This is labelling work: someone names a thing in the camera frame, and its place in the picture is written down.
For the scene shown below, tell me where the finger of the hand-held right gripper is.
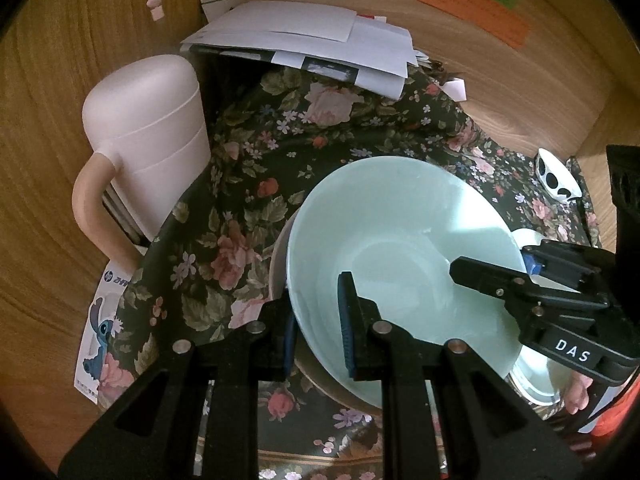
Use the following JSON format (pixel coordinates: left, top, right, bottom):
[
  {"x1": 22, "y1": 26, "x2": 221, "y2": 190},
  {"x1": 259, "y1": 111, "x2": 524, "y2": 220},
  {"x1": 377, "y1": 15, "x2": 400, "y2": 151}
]
[
  {"x1": 520, "y1": 239, "x2": 612, "y2": 307},
  {"x1": 449, "y1": 256, "x2": 543, "y2": 313}
]

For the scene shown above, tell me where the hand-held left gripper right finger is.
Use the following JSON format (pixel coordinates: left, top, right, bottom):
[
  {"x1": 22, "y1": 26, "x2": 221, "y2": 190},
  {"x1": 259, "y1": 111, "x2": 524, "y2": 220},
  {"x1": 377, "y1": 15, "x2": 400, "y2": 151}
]
[{"x1": 336, "y1": 271, "x2": 586, "y2": 480}]

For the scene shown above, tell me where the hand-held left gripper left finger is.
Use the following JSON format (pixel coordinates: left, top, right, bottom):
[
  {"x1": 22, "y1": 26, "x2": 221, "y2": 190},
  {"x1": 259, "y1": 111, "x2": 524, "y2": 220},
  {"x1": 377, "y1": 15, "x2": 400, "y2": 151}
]
[{"x1": 57, "y1": 297, "x2": 301, "y2": 480}]

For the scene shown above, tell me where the large white plate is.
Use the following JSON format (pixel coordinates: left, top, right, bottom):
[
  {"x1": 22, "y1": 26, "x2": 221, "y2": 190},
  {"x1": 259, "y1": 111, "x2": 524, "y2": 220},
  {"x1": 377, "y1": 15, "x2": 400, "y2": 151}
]
[{"x1": 505, "y1": 227, "x2": 571, "y2": 406}]

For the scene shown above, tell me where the pale pink bowl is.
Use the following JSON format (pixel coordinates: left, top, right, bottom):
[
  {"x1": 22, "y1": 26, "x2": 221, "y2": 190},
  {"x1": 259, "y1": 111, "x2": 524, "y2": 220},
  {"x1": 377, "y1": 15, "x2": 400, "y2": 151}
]
[{"x1": 269, "y1": 215, "x2": 381, "y2": 416}]

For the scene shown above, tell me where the mint green bowl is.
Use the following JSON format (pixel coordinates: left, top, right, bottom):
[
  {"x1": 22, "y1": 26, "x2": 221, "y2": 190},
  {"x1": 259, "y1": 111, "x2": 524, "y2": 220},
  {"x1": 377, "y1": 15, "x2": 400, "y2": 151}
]
[{"x1": 286, "y1": 156, "x2": 528, "y2": 393}]

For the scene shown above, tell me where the person's right hand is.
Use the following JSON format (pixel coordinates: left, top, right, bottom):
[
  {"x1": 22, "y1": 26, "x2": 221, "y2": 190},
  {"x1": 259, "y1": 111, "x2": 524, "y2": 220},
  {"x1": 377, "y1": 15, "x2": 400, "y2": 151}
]
[{"x1": 562, "y1": 375, "x2": 595, "y2": 416}]

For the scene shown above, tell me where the orange cloth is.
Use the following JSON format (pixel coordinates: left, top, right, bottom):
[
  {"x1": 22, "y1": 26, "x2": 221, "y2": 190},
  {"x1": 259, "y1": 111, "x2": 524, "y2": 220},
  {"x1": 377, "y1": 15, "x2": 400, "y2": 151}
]
[{"x1": 595, "y1": 375, "x2": 640, "y2": 436}]

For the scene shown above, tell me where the small white patterned bowl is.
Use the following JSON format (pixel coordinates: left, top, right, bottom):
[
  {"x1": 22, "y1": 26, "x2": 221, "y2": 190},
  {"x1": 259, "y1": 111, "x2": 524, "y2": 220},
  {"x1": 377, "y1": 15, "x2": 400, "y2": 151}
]
[{"x1": 534, "y1": 148, "x2": 583, "y2": 202}]

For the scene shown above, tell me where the dark floral tablecloth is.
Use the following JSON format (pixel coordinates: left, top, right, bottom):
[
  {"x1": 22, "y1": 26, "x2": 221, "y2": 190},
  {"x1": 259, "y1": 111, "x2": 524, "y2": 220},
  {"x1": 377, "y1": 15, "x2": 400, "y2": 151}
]
[{"x1": 97, "y1": 62, "x2": 601, "y2": 480}]

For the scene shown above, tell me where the Stitch cartoon booklet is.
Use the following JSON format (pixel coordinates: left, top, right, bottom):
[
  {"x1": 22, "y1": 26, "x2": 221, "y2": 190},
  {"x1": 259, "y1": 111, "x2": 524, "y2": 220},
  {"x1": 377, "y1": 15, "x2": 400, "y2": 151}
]
[{"x1": 74, "y1": 257, "x2": 146, "y2": 406}]

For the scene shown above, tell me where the orange sticky note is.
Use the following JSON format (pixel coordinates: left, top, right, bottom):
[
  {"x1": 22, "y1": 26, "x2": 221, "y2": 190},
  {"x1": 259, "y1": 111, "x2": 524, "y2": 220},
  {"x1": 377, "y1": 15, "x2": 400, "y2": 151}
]
[{"x1": 416, "y1": 0, "x2": 530, "y2": 50}]

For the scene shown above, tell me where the stack of white papers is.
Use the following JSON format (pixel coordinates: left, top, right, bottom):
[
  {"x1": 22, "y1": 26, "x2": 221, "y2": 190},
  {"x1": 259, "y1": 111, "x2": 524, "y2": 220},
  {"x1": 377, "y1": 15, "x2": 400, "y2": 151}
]
[{"x1": 179, "y1": 0, "x2": 431, "y2": 103}]

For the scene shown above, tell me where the white container with handle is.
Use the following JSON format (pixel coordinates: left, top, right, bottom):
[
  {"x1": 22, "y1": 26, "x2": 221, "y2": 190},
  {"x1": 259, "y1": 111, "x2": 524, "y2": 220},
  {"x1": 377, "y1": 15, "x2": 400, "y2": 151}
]
[{"x1": 71, "y1": 54, "x2": 213, "y2": 273}]

